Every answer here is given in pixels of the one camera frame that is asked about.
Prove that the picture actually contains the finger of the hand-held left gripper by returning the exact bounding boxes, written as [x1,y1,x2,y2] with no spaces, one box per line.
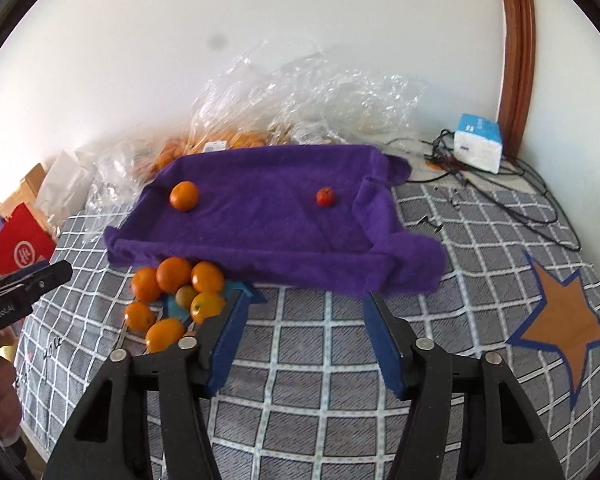
[0,260,74,311]

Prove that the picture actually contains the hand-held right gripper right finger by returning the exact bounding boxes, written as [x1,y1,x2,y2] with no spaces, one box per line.
[364,291,566,480]

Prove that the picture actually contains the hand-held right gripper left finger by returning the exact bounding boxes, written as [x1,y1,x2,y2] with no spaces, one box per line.
[42,287,252,480]

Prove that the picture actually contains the purple towel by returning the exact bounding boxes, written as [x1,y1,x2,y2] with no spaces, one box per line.
[103,144,448,296]

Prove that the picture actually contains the person's left hand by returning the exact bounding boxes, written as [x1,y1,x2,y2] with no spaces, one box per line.
[0,345,24,437]

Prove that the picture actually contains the red paper bag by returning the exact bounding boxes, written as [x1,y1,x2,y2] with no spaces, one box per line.
[0,202,58,276]

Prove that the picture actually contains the blue plastic sheet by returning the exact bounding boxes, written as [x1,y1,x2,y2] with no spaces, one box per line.
[160,281,269,323]

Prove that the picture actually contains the grey checked bedsheet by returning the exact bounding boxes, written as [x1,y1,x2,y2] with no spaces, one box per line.
[15,150,600,480]

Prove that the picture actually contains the cardboard box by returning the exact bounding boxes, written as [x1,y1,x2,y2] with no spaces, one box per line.
[0,162,48,211]

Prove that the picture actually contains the white paper bag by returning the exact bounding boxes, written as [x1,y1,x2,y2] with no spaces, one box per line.
[35,150,96,226]

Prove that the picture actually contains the small clear plastic bag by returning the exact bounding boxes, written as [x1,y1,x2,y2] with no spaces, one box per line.
[82,145,151,211]

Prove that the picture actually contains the clear bag of oranges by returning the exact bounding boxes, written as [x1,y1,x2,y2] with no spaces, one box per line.
[130,127,276,183]

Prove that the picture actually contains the white and blue tissue pack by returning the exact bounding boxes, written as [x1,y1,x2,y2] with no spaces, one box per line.
[452,113,504,175]

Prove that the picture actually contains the crumpled clear plastic bag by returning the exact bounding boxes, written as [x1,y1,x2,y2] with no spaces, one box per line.
[190,37,428,151]

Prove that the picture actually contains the black cables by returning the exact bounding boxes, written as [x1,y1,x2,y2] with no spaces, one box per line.
[420,130,583,252]

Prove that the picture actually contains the wooden door frame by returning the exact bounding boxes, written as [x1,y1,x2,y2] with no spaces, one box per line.
[495,0,537,158]

